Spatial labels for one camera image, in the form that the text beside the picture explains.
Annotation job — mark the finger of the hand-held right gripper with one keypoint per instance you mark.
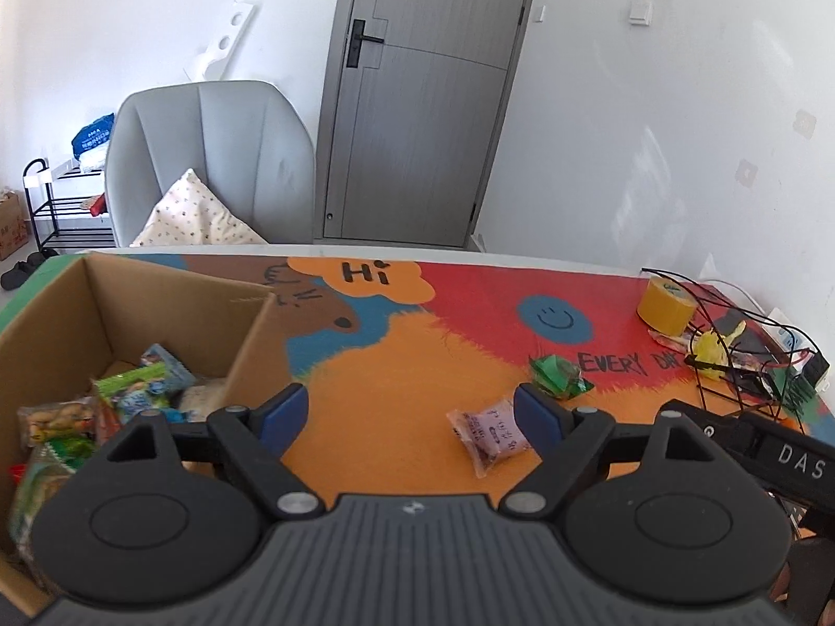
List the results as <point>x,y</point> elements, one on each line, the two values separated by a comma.
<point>711,427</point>

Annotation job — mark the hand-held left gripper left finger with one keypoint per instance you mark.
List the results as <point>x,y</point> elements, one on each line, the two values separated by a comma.
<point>284,417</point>

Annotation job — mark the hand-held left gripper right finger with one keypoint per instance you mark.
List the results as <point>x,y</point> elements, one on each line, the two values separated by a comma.
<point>538,417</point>

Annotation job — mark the pink snack packet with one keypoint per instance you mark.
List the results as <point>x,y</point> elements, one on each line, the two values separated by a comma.
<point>492,433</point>

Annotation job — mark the blue snack packet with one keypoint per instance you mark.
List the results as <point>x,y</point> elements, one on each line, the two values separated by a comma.
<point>163,362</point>

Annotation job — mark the blue packet with green strip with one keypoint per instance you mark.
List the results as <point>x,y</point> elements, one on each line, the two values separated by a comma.
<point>127,383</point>

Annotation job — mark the rice cracker packet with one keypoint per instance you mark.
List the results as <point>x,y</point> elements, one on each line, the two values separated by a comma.
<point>55,420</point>

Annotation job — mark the green and white snack packet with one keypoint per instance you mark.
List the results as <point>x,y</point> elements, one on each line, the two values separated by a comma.
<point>42,489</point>

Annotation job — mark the black charger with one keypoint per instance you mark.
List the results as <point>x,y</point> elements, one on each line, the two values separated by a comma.
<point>817,372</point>

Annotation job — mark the small red white wrapper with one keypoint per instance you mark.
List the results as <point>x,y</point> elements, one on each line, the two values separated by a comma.
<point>668,339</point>

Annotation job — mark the white power strip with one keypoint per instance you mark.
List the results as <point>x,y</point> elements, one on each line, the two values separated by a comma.
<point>786,332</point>

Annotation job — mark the yellow tape roll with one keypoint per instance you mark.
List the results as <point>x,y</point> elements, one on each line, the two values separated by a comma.
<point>665,306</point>

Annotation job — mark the orange snack packet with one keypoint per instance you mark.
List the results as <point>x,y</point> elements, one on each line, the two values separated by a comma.
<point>107,427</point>

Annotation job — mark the cream dotted pillow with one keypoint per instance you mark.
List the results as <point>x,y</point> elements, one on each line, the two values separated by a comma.
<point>192,215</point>

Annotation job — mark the red snack packet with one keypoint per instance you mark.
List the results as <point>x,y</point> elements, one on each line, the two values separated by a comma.
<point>16,471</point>

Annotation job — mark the grey upholstered chair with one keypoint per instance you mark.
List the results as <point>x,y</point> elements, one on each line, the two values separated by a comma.
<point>215,137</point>

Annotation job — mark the black slipper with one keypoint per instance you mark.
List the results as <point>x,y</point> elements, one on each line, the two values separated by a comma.
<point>36,264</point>
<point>14,277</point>

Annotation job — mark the black shoe rack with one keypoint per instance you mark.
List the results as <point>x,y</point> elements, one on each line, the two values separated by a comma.
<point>59,215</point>

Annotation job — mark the grey door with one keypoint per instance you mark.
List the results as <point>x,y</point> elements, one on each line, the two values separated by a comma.
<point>424,111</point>

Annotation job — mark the brown cardboard box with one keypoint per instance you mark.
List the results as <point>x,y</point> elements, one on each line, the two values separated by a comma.
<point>12,228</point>

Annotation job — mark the blue plastic bag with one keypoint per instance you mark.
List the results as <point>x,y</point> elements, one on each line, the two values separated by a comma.
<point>94,134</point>

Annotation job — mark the white foam board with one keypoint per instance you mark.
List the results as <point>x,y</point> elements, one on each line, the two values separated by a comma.
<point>225,39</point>

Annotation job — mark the white wall socket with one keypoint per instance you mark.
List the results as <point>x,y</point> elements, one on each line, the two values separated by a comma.
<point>747,173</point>
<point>804,124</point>

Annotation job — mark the white light switch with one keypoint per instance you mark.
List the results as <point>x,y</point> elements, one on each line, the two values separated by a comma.
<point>640,12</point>

